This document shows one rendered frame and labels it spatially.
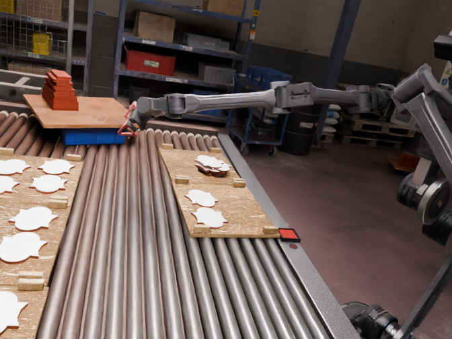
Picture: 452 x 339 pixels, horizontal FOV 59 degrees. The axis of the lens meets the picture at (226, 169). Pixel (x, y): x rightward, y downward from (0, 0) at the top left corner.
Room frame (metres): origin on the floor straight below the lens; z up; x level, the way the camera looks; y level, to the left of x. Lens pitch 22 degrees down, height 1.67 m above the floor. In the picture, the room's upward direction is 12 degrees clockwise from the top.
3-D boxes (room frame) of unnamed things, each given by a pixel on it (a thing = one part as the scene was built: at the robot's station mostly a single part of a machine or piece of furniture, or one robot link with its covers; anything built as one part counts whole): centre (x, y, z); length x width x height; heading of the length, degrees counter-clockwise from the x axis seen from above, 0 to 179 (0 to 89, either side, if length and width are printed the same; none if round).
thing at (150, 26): (5.78, 1.39, 1.26); 0.49 x 0.38 x 0.34; 116
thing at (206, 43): (5.98, 0.66, 1.16); 0.60 x 0.40 x 0.15; 113
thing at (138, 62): (5.75, 1.38, 0.78); 0.66 x 0.45 x 0.28; 110
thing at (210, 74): (6.06, 0.45, 0.76); 0.50 x 0.36 x 0.24; 116
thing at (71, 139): (1.98, 0.76, 0.97); 0.31 x 0.31 x 0.10; 39
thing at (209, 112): (6.08, 0.53, 0.32); 0.50 x 0.41 x 0.37; 106
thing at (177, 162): (1.84, 0.13, 0.93); 0.41 x 0.35 x 0.02; 22
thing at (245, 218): (1.45, -0.02, 0.93); 0.41 x 0.35 x 0.02; 21
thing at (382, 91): (1.67, -0.55, 1.45); 0.09 x 0.08 x 0.12; 40
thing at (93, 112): (2.03, 0.81, 1.03); 0.50 x 0.50 x 0.02; 39
